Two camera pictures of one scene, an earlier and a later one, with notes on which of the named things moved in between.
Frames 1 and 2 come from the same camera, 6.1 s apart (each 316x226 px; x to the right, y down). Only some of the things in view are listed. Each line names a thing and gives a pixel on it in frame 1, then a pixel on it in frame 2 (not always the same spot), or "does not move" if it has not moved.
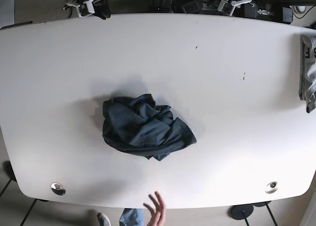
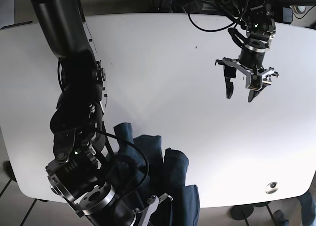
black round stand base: x=241 y=211 does not move
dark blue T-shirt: x=137 y=126 to x=140 y=177
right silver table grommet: x=271 y=187 does not move
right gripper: x=228 y=6 to x=250 y=62
